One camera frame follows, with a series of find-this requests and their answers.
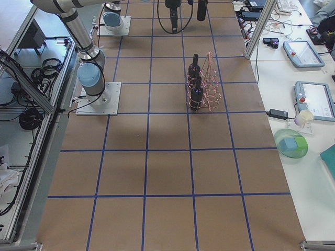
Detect small black power adapter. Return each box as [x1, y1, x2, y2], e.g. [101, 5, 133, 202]
[266, 109, 288, 120]

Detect near wine bottle in basket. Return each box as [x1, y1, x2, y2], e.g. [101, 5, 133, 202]
[190, 76, 204, 111]

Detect green bowl with blocks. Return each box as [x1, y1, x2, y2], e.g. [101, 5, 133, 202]
[274, 129, 308, 159]

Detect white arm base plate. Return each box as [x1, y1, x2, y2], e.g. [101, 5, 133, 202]
[75, 82, 121, 116]
[97, 16, 131, 37]

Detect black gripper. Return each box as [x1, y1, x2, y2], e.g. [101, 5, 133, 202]
[164, 0, 182, 31]

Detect dark glass wine bottle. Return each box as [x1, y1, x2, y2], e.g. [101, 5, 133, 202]
[197, 0, 208, 21]

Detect wine bottle in basket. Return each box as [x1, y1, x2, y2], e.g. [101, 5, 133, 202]
[187, 54, 200, 88]
[190, 76, 204, 111]

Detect aluminium frame post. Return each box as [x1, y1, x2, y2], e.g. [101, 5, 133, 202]
[245, 0, 276, 60]

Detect lower blue teach pendant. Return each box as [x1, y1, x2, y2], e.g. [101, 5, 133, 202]
[294, 81, 334, 122]

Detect far wine bottle in basket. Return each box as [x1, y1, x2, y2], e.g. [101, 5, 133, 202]
[187, 54, 200, 88]

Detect teal box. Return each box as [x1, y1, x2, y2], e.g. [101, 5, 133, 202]
[320, 145, 335, 179]

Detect white paper cup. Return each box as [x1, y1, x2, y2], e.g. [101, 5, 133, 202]
[294, 110, 314, 127]

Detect copper wire wine basket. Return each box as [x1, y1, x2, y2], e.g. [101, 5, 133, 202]
[186, 51, 221, 112]

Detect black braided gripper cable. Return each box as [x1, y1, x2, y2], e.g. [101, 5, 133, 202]
[156, 0, 194, 35]

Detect upper blue teach pendant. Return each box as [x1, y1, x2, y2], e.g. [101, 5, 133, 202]
[283, 41, 325, 68]

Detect blue teach pendant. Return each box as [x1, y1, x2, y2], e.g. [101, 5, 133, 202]
[283, 41, 325, 68]
[294, 81, 334, 122]

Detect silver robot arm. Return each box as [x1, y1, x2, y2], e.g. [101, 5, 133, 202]
[102, 1, 124, 32]
[33, 1, 185, 116]

